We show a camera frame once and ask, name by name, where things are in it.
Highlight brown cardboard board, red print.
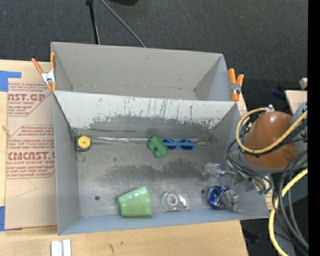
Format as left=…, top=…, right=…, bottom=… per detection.
left=0, top=59, right=274, bottom=232

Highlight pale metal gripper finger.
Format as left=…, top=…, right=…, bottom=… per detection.
left=201, top=162, right=237, bottom=181
left=219, top=187, right=240, bottom=213

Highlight blue sunglasses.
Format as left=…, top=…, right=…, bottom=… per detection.
left=162, top=138, right=197, bottom=152

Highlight grey metal bin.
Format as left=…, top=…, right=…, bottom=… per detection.
left=50, top=41, right=272, bottom=236

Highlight green toy block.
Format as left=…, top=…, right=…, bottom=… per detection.
left=147, top=135, right=170, bottom=159

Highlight yellow round disc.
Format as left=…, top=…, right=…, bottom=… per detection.
left=76, top=135, right=92, bottom=152

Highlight shiny blue ball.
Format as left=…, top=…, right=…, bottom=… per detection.
left=207, top=185, right=227, bottom=209

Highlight green cup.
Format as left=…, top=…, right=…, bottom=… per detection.
left=117, top=186, right=153, bottom=218

